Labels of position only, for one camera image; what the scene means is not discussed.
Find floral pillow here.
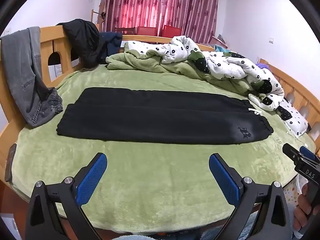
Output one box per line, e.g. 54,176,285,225
276,97,309,138

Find grey jeans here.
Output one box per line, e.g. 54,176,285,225
1,26,63,127

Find person's right hand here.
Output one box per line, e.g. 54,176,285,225
293,184,316,233

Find star printed sheet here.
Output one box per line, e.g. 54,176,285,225
282,175,308,208

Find black pants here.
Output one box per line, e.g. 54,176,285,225
56,87,274,145

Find wooden coat rack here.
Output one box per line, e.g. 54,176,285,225
91,1,107,32

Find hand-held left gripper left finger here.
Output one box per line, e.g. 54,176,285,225
25,152,108,240

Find red chair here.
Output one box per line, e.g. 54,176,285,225
162,25,182,38
137,26,158,37

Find black jacket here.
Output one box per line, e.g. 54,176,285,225
56,19,103,68

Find white drawer cabinet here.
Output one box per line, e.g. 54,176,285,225
47,64,78,82

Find red flowered curtain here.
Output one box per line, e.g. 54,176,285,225
102,0,220,44

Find navy garment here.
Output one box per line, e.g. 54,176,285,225
96,32,123,64

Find white floral quilt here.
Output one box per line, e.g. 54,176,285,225
105,35,285,112

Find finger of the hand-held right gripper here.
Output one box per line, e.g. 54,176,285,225
282,143,304,165
299,146,320,165

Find wooden bed frame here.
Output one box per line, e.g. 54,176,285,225
0,26,320,230

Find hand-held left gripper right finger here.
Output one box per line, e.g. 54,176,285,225
209,153,293,240

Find green fleece blanket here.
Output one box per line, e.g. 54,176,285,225
11,64,317,233

